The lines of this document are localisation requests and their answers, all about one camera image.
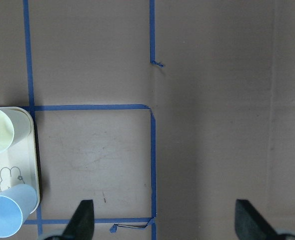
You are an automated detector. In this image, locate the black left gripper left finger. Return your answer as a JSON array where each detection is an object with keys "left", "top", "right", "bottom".
[{"left": 61, "top": 200, "right": 95, "bottom": 240}]

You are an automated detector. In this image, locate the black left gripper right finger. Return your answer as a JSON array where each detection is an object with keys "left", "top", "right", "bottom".
[{"left": 234, "top": 199, "right": 279, "bottom": 240}]

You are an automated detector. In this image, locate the light blue plastic cup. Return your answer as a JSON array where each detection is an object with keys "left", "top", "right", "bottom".
[{"left": 0, "top": 184, "right": 38, "bottom": 238}]

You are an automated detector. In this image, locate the white plastic cup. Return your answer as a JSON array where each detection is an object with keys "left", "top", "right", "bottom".
[{"left": 0, "top": 107, "right": 32, "bottom": 153}]

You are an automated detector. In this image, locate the cream serving tray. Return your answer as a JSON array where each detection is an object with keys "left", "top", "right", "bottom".
[{"left": 0, "top": 106, "right": 41, "bottom": 213}]

